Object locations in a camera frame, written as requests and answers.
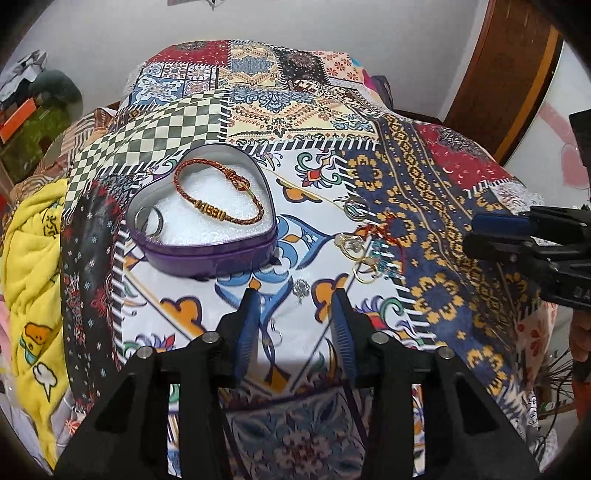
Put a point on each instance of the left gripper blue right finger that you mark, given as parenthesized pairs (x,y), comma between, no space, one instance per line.
(351,331)

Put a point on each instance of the silver hoop in tin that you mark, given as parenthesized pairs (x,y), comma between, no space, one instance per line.
(148,220)

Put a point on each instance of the green patterned cloth table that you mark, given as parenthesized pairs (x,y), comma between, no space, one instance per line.
(27,146)

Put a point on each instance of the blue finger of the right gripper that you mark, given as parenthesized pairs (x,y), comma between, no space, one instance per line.
(498,249)
(503,225)

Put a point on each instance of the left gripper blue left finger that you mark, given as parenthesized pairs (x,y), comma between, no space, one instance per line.
(239,331)

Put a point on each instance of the colourful patchwork bedspread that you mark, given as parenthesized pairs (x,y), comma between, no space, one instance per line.
(343,170)

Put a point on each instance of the silver filigree pendant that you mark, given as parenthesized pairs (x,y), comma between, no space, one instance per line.
(301,290)

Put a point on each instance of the striped beige pillow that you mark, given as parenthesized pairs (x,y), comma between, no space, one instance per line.
(61,153)

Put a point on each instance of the yellow cartoon blanket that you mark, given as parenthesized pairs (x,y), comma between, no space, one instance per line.
(30,279)

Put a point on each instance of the orange box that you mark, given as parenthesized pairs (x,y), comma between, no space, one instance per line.
(17,119)

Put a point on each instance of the brown wooden door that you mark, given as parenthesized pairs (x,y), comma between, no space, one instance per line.
(508,76)

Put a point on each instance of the teal beaded earring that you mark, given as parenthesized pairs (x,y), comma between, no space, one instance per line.
(388,263)

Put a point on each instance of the purple heart-shaped tin box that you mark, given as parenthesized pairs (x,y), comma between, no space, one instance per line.
(218,211)

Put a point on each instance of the pile of clothes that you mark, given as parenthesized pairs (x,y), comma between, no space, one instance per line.
(29,78)

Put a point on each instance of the person's hand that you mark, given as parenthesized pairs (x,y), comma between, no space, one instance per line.
(580,335)

